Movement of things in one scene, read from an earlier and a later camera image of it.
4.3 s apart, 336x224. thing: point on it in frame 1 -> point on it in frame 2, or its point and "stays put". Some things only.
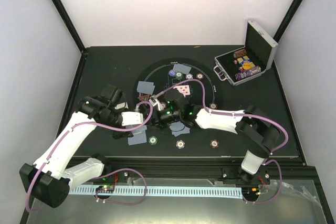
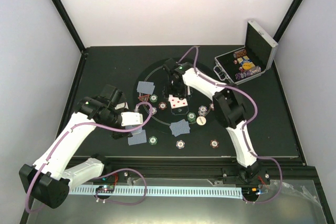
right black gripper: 158,122 -> 183,95
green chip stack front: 153,140 stays put
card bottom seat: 178,128 stays put
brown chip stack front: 214,144 stays put
